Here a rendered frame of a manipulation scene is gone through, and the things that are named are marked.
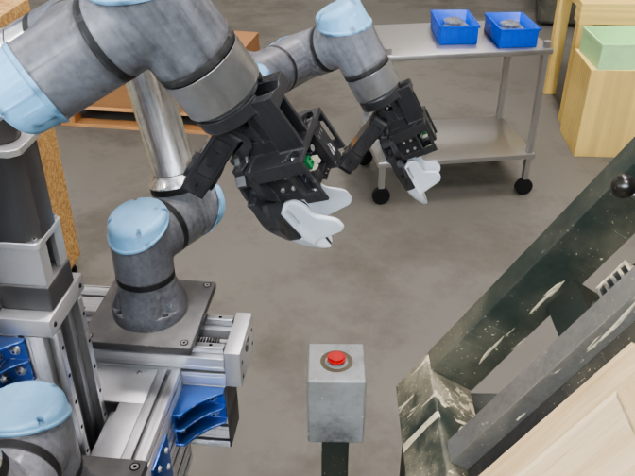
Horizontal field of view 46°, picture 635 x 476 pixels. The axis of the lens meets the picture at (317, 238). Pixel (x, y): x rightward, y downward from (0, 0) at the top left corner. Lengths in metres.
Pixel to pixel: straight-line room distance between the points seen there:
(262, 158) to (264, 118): 0.05
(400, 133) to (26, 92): 0.69
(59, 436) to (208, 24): 0.64
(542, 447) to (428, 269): 2.29
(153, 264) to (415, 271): 2.19
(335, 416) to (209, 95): 1.07
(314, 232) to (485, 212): 3.31
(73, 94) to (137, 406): 0.94
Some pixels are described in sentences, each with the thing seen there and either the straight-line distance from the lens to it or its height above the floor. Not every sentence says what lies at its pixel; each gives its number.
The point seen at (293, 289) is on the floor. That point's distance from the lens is 3.35.
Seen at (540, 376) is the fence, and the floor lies 1.11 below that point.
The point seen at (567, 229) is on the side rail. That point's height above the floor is 1.25.
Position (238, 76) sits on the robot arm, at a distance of 0.62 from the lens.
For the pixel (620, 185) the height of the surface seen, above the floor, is 1.44.
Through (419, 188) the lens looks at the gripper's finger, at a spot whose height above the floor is 1.39.
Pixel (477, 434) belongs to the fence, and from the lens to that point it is 1.40.
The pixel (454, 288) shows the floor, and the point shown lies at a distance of 3.41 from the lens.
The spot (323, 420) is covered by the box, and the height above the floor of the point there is 0.82.
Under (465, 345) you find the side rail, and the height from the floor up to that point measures 0.98.
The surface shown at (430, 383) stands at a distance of 1.58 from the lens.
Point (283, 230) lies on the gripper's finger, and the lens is 0.73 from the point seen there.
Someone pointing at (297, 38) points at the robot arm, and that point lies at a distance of 1.20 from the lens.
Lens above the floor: 1.97
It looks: 32 degrees down
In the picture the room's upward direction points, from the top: straight up
